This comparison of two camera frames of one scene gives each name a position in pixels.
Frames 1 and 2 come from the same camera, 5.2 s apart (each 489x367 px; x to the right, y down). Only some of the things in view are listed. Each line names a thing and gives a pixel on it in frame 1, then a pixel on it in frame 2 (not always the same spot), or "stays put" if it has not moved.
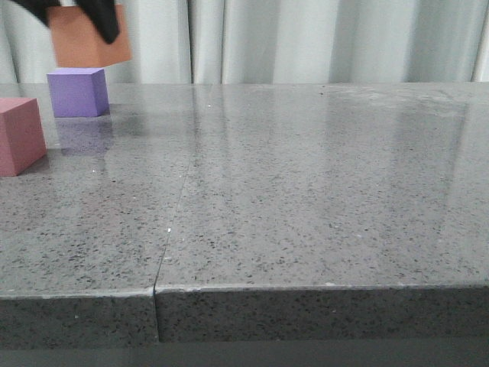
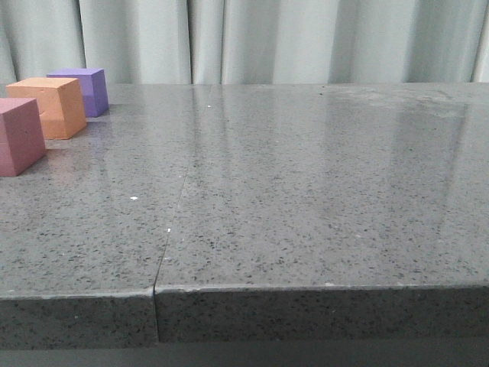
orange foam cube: x=80 y=42 -> x=59 y=102
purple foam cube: x=79 y=92 stays put
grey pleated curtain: x=441 y=42 stays put
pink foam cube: x=22 y=138 stays put
